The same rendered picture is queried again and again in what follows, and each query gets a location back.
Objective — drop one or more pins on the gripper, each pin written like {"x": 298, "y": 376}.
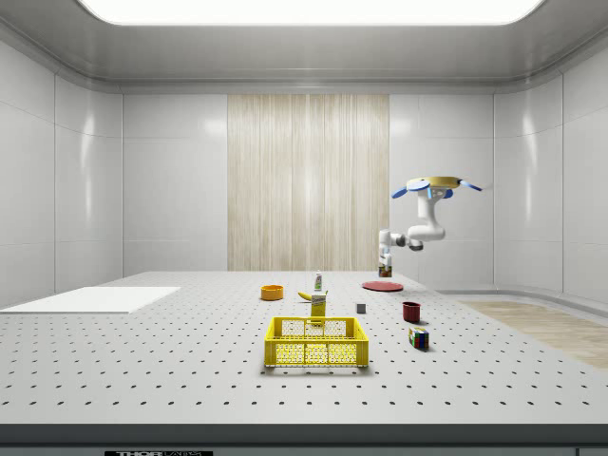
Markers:
{"x": 385, "y": 260}

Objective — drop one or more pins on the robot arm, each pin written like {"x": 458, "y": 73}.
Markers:
{"x": 426, "y": 232}

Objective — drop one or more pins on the flat-sided can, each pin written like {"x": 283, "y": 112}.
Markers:
{"x": 385, "y": 274}

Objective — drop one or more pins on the red plate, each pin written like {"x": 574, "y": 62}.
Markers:
{"x": 382, "y": 286}

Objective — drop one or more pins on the grey cube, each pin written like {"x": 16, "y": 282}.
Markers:
{"x": 361, "y": 309}

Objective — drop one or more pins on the red mug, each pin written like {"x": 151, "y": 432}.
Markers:
{"x": 411, "y": 311}

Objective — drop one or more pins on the small white bottle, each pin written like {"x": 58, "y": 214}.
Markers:
{"x": 318, "y": 281}

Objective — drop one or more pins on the yellow box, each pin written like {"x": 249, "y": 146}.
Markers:
{"x": 317, "y": 305}

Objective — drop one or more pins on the puzzle cube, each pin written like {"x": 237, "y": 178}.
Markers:
{"x": 418, "y": 338}

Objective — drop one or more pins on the banana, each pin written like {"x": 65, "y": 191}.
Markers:
{"x": 304, "y": 296}

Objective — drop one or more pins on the drone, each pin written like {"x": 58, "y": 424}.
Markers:
{"x": 439, "y": 181}

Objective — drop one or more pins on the yellow basket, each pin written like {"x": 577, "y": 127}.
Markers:
{"x": 316, "y": 352}

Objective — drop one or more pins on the yellow bowl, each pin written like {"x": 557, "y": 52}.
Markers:
{"x": 272, "y": 293}

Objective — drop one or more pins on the white board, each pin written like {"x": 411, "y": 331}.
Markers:
{"x": 90, "y": 299}

